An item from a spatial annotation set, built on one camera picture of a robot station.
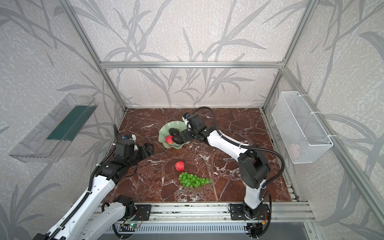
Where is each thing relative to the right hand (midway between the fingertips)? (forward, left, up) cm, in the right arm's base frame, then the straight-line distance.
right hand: (188, 126), depth 89 cm
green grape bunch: (-28, -3, -12) cm, 31 cm away
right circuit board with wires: (-50, -35, -19) cm, 64 cm away
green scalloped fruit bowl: (+4, +18, -13) cm, 22 cm away
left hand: (-13, +19, +2) cm, 23 cm away
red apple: (-21, +5, -11) cm, 24 cm away
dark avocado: (+3, +11, -11) cm, 16 cm away
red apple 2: (-3, +13, -11) cm, 17 cm away
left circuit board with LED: (-48, +25, -15) cm, 56 cm away
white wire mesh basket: (-20, -50, +19) cm, 57 cm away
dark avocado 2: (-3, +7, -10) cm, 12 cm away
